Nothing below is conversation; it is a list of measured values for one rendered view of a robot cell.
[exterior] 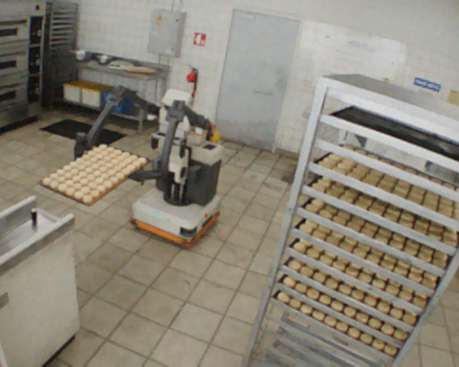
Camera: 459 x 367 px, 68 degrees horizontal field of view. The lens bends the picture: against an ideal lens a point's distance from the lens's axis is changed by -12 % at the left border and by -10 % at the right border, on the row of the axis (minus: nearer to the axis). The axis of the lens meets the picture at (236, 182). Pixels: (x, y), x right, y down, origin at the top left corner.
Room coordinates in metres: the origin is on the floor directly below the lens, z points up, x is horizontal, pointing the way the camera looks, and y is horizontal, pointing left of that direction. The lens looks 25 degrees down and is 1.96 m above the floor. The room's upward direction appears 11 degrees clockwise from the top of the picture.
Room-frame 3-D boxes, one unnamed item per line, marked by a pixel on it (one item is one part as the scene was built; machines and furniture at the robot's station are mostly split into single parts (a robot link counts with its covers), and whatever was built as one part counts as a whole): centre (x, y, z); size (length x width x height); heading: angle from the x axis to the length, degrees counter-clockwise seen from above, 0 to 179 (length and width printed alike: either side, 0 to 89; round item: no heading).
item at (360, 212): (1.14, -0.50, 1.41); 0.64 x 0.03 x 0.03; 62
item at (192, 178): (2.90, 0.48, 0.61); 0.28 x 0.27 x 0.25; 74
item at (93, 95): (5.86, 2.53, 0.36); 0.47 x 0.38 x 0.26; 167
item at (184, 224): (3.08, 0.49, 0.16); 0.67 x 0.64 x 0.25; 164
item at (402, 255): (1.14, -0.50, 1.32); 0.64 x 0.03 x 0.03; 62
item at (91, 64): (5.82, 2.38, 0.49); 1.90 x 0.72 x 0.98; 77
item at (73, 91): (5.94, 2.92, 0.36); 0.47 x 0.39 x 0.26; 166
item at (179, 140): (2.79, 0.57, 0.93); 0.28 x 0.16 x 0.22; 74
